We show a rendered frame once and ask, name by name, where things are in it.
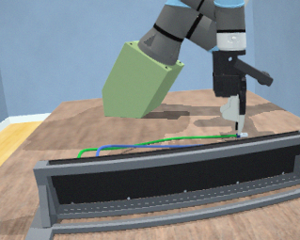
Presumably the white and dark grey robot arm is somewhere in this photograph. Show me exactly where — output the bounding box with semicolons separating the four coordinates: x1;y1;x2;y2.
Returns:
137;0;274;87

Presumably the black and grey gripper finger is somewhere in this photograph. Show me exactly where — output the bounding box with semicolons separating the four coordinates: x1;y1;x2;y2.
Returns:
220;95;239;130
222;83;246;136

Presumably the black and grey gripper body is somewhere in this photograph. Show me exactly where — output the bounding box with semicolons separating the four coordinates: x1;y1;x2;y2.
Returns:
213;50;246;98

